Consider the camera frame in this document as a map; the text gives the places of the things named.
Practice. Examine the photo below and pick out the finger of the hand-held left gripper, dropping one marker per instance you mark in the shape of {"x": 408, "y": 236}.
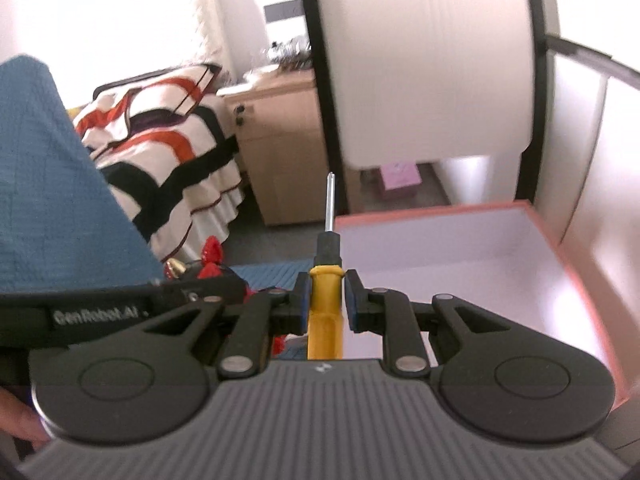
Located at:
{"x": 220, "y": 289}

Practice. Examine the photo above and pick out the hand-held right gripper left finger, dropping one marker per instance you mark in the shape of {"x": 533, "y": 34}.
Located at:
{"x": 302, "y": 305}

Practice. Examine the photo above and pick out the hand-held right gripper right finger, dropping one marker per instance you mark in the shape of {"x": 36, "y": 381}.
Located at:
{"x": 351, "y": 305}

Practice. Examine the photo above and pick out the yellow screwdriver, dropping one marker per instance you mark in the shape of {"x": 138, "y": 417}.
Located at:
{"x": 325, "y": 310}

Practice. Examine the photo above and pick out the pink cardboard box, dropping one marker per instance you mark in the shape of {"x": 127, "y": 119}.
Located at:
{"x": 450, "y": 260}

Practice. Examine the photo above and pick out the person's left hand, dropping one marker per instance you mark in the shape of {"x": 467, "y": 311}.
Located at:
{"x": 20, "y": 422}

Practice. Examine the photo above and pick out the striped bed quilt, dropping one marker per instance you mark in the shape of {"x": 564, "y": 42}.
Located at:
{"x": 170, "y": 170}

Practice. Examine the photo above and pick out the pink paper bag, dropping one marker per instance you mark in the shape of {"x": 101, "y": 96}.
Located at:
{"x": 400, "y": 179}

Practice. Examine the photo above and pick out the blue textured chair cover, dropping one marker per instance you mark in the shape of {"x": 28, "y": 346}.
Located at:
{"x": 50, "y": 185}

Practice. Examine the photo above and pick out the wooden nightstand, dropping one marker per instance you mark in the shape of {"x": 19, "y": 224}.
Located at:
{"x": 285, "y": 160}

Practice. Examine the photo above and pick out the keys in nightstand lock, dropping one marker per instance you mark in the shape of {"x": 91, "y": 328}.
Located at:
{"x": 241, "y": 115}

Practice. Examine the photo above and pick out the striped pillow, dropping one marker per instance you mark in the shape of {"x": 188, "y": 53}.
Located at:
{"x": 150, "y": 87}

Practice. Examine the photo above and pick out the clear tray with trinkets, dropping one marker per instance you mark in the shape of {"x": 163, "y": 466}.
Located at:
{"x": 290, "y": 52}

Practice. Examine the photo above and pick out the white quilted headboard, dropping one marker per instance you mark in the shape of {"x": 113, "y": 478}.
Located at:
{"x": 235, "y": 20}

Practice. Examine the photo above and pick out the grey wall switch panel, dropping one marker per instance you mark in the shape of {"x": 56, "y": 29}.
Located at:
{"x": 284, "y": 11}

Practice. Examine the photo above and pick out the black curved rail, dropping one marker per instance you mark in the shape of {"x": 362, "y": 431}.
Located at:
{"x": 590, "y": 55}

